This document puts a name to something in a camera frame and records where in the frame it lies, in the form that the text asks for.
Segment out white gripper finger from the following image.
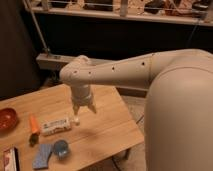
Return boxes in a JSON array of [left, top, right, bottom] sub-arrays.
[[88, 104, 97, 114], [73, 105, 80, 116]]

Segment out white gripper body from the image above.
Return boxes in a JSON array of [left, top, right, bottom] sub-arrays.
[[71, 85, 93, 106]]

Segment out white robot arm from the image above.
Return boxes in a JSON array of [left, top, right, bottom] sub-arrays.
[[60, 49, 213, 171]]

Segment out red ceramic bowl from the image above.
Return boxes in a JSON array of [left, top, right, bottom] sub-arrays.
[[0, 108, 18, 132]]

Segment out blue round cup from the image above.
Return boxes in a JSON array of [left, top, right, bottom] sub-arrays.
[[53, 140, 69, 158]]

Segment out orange carrot toy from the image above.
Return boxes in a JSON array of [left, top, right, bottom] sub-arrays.
[[29, 115, 40, 147]]

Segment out blue sponge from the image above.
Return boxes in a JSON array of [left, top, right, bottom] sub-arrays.
[[32, 144, 52, 170]]

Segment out red and white box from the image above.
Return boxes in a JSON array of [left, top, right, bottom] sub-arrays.
[[3, 147, 20, 171]]

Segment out grey metal rail frame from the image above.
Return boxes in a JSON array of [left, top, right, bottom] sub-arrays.
[[23, 0, 213, 70]]

